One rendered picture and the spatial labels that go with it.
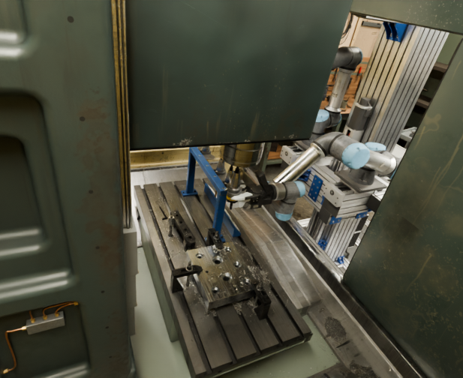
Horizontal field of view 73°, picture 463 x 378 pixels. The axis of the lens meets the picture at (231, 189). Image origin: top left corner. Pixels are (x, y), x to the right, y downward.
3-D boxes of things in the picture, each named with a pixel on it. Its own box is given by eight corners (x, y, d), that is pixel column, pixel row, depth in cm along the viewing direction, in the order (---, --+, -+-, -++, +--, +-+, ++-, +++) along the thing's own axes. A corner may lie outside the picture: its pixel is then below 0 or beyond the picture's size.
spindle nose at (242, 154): (213, 148, 122) (217, 119, 116) (251, 147, 128) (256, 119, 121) (226, 169, 110) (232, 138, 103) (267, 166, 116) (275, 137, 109)
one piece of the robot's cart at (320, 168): (323, 185, 249) (334, 155, 235) (355, 213, 223) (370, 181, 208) (295, 190, 238) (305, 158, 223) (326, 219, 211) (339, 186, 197)
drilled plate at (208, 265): (230, 248, 155) (232, 241, 153) (257, 295, 134) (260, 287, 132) (185, 258, 146) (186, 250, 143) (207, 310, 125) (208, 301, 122)
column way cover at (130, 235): (121, 247, 151) (115, 152, 123) (140, 336, 116) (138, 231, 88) (110, 250, 149) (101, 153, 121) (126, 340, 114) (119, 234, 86)
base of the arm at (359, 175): (360, 170, 199) (366, 157, 194) (378, 184, 188) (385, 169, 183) (342, 173, 193) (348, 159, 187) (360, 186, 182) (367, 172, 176)
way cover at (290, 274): (250, 212, 236) (254, 195, 228) (324, 312, 171) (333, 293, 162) (212, 218, 224) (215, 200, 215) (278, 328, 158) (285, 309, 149)
